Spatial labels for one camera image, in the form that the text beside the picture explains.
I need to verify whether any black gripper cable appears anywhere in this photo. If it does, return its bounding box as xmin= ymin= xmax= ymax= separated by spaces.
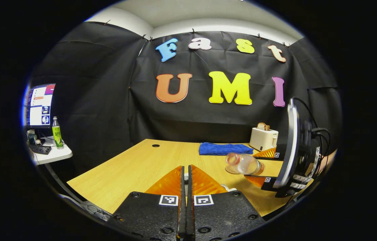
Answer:
xmin=292 ymin=97 xmax=332 ymax=159

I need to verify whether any white toaster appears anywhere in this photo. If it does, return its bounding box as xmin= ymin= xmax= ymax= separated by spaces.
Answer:
xmin=249 ymin=127 xmax=279 ymax=152

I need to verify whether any blue towel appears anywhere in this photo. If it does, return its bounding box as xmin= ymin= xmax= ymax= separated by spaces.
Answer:
xmin=199 ymin=142 xmax=254 ymax=156

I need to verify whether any computer monitor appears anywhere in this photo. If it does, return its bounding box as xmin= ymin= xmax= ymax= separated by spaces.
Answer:
xmin=24 ymin=84 xmax=56 ymax=129

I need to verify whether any black keyboard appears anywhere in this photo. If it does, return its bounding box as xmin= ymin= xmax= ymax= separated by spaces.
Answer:
xmin=29 ymin=144 xmax=52 ymax=155

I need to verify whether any white side table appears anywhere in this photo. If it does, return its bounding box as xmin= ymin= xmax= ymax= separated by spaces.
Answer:
xmin=29 ymin=139 xmax=73 ymax=165

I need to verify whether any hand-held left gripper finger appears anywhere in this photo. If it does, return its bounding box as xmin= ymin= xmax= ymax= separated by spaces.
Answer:
xmin=108 ymin=165 xmax=186 ymax=241
xmin=187 ymin=164 xmax=266 ymax=241

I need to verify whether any clear plastic water bottle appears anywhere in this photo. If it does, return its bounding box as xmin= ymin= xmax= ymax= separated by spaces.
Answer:
xmin=225 ymin=152 xmax=265 ymax=176

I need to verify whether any black backdrop cloth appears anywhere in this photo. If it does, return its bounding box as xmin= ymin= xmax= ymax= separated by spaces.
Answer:
xmin=29 ymin=22 xmax=341 ymax=174

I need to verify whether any green drink bottle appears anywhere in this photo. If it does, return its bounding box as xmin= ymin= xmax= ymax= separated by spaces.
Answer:
xmin=52 ymin=116 xmax=64 ymax=149

